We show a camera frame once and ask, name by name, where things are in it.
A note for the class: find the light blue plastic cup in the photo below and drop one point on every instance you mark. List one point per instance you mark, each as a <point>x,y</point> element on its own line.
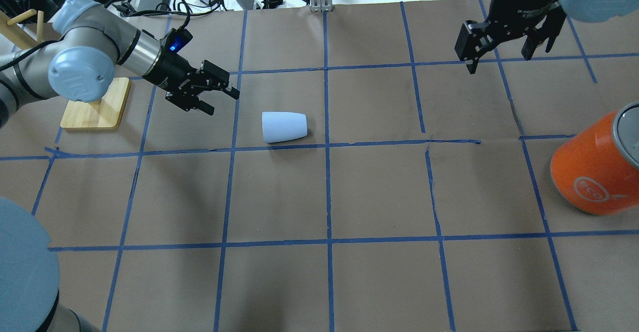
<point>282,126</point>

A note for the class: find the orange can with grey lid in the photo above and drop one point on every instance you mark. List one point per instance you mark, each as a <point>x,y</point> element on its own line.
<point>597,171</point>

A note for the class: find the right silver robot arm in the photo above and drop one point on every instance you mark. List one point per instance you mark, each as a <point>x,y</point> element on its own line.
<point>594,11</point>

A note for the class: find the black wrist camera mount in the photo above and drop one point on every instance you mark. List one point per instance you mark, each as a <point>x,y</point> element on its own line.
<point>175,39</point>

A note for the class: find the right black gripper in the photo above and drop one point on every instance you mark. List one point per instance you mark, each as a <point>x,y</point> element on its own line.
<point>521,6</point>

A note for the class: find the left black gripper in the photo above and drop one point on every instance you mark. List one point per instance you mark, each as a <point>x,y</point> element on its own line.
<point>168,74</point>

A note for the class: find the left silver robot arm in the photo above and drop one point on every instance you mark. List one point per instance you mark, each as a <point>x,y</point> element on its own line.
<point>136,50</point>

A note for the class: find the bamboo cup stand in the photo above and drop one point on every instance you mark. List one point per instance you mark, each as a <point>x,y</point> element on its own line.
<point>79,67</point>

